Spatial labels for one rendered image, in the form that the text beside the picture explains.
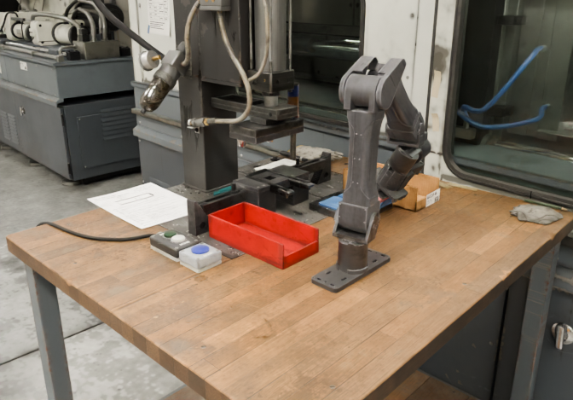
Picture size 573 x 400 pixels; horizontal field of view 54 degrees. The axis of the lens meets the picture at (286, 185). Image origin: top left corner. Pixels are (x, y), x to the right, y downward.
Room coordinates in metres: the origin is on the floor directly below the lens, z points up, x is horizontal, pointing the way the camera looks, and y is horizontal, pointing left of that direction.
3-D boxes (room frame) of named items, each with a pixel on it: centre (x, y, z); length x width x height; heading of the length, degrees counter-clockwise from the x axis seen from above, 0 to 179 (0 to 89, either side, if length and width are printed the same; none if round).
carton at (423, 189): (1.53, -0.30, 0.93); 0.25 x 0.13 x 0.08; 47
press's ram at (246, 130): (1.50, 0.10, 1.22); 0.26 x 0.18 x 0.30; 47
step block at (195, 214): (1.28, 0.21, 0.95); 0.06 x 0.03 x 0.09; 137
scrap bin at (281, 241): (1.20, 0.06, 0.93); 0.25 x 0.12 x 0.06; 47
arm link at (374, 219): (1.08, -0.14, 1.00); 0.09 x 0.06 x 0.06; 56
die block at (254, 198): (1.46, 0.04, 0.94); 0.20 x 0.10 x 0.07; 137
